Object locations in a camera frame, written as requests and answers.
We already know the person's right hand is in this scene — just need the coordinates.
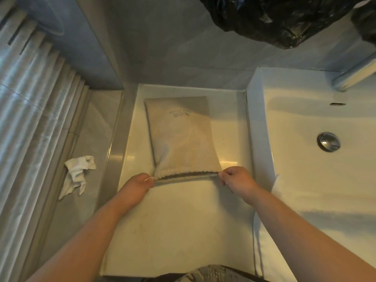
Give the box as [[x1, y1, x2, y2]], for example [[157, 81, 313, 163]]
[[218, 166, 262, 204]]

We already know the person's left hand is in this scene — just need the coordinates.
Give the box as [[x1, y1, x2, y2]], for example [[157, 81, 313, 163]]
[[118, 172, 155, 210]]

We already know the beige drawstring cloth bag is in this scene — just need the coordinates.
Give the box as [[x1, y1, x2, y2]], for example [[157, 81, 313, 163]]
[[144, 96, 223, 183]]

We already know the person's left forearm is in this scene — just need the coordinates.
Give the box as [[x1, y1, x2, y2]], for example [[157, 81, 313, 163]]
[[26, 193, 145, 282]]

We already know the person's right forearm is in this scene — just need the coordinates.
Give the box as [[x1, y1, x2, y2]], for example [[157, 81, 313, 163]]
[[240, 184, 376, 282]]

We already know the crumpled white tissue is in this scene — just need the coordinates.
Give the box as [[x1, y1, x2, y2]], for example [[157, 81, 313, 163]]
[[58, 155, 97, 201]]

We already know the white towel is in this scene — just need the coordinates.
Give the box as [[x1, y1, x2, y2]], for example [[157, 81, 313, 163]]
[[252, 173, 297, 282]]

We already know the white sink basin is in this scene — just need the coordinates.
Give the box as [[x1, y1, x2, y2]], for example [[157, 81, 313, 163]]
[[246, 66, 376, 282]]

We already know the chrome sink drain plug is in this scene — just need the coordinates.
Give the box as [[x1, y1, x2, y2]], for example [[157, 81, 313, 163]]
[[316, 131, 341, 152]]

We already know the pleated grey curtain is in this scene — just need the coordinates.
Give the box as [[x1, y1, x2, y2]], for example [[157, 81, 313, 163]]
[[0, 0, 90, 282]]

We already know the chrome faucet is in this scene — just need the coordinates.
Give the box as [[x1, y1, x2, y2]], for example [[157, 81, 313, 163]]
[[332, 54, 376, 92]]

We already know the black plastic sheet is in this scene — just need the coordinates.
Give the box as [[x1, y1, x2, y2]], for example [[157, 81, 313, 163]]
[[197, 0, 376, 50]]

